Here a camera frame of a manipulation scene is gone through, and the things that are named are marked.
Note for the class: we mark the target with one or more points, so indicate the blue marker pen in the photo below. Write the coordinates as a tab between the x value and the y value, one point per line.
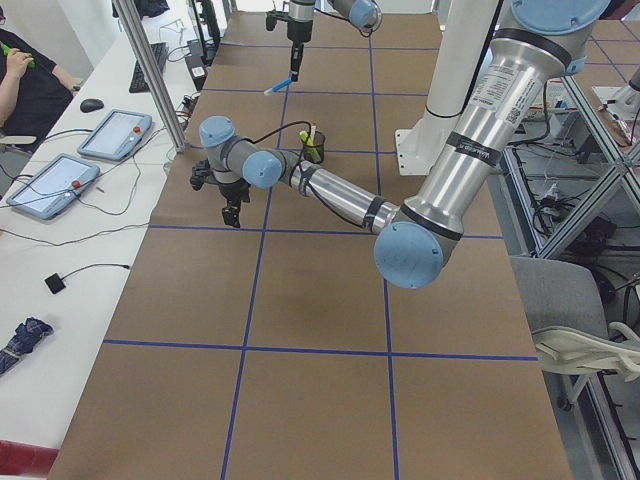
278	87

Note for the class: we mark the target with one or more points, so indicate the folded blue umbrella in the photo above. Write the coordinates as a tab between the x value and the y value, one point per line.
26	336

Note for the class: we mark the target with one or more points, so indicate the black mesh pen cup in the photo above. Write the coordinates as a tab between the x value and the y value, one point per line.
320	146

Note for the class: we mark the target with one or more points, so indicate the red marker pen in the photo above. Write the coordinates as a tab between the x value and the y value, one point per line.
312	133

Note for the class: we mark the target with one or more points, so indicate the black computer mouse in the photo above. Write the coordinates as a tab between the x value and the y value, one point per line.
90	105

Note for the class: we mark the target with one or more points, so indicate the near teach pendant tablet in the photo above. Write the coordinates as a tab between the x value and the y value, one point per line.
55	187

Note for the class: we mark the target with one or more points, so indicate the green marker pen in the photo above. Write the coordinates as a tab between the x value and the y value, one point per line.
309	152

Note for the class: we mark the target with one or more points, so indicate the brown paper table cover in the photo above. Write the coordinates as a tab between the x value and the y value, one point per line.
277	351

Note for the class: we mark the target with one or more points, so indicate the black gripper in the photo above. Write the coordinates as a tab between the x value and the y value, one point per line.
233	191
298	34

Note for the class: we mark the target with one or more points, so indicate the aluminium frame post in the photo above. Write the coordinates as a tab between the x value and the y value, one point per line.
140	45

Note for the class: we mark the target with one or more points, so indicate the small black square device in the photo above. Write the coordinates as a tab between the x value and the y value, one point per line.
55	283

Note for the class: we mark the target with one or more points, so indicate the grey office chair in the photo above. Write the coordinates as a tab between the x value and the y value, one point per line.
568	324

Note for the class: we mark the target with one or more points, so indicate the teach pendant tablet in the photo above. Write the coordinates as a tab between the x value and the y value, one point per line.
116	136
55	187

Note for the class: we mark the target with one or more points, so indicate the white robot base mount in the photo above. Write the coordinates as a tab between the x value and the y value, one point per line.
464	54

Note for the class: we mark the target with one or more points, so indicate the far teach pendant tablet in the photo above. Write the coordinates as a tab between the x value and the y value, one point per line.
116	136

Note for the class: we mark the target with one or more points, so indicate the seated person in black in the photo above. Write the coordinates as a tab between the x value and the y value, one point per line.
35	91

